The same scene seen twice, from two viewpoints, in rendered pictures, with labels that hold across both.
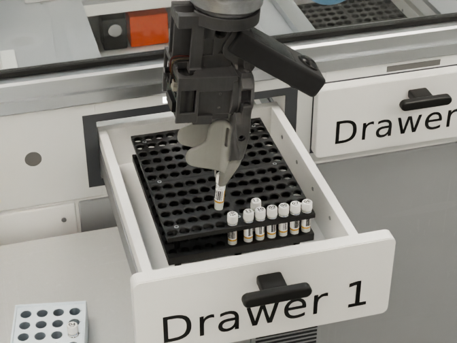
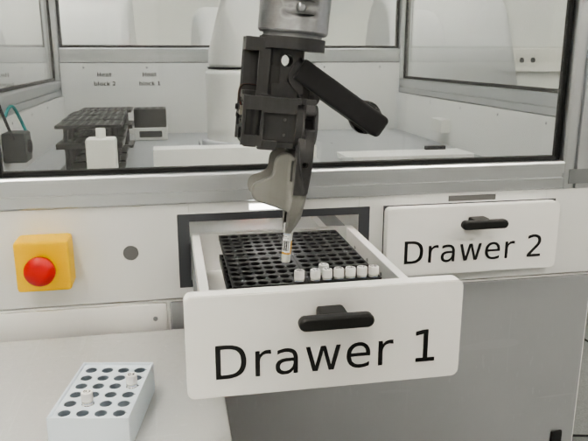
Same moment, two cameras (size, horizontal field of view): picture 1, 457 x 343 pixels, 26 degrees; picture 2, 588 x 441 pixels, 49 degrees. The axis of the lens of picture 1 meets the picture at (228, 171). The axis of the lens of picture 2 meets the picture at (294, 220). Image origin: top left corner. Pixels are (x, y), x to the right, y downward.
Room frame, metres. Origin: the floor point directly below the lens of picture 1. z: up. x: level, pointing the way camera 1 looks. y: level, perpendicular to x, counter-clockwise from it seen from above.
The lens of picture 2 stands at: (0.19, -0.06, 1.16)
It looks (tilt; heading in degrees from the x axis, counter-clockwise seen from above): 14 degrees down; 5
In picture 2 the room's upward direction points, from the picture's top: straight up
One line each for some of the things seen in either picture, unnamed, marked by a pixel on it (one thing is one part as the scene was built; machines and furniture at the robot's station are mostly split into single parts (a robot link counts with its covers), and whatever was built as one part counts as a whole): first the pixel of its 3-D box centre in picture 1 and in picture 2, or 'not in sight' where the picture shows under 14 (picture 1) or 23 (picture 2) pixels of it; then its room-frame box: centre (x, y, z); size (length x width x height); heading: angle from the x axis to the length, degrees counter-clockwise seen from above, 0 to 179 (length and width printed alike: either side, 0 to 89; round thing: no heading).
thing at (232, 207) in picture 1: (217, 193); (291, 276); (1.00, 0.01, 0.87); 0.22 x 0.18 x 0.06; 15
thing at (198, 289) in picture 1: (264, 294); (326, 335); (0.81, -0.04, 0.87); 0.29 x 0.02 x 0.11; 105
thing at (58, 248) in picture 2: not in sight; (45, 262); (1.02, 0.36, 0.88); 0.07 x 0.05 x 0.07; 105
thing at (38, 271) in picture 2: not in sight; (40, 270); (0.98, 0.35, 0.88); 0.04 x 0.03 x 0.04; 105
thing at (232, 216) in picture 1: (232, 229); (299, 289); (0.90, 0.00, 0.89); 0.01 x 0.01 x 0.05
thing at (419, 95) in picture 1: (421, 97); (480, 222); (1.18, -0.27, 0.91); 0.07 x 0.04 x 0.01; 105
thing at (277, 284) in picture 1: (273, 287); (333, 316); (0.78, -0.05, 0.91); 0.07 x 0.04 x 0.01; 105
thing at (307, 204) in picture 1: (306, 217); (373, 283); (0.93, -0.09, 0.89); 0.01 x 0.01 x 0.05
